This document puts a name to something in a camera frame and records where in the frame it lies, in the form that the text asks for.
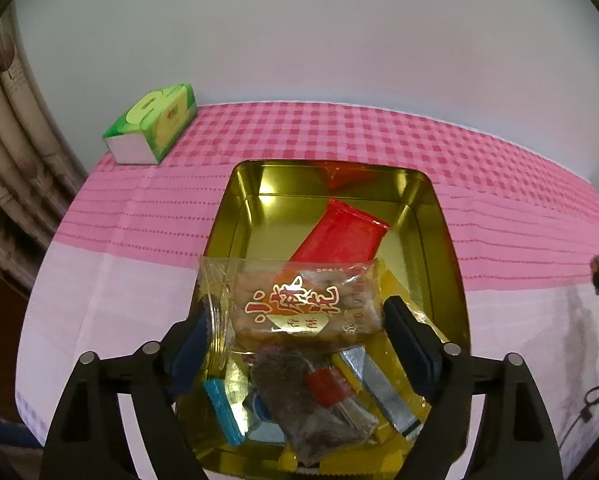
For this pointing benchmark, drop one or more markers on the clear bag fried snacks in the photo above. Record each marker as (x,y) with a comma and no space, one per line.
(256,305)

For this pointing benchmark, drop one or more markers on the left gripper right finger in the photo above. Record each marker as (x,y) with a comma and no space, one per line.
(515,438)

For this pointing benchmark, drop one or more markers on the gold and maroon toffee tin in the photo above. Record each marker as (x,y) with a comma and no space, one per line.
(268,209)

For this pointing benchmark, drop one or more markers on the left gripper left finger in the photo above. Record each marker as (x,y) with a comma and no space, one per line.
(87,439)

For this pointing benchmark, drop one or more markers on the green tissue box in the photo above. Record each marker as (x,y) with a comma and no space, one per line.
(146,133)

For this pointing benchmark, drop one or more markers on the beige patterned curtain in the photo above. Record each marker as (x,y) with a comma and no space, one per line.
(39,175)

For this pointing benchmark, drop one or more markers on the yellow snack packet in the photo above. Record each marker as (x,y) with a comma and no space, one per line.
(376,369)

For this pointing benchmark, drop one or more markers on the grey sesame snack packet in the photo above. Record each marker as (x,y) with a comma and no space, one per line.
(312,402)

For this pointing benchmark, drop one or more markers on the red snack packet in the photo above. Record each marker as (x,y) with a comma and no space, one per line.
(344,234)

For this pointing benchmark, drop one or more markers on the small blue candy packet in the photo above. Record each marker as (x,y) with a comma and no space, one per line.
(249,420)

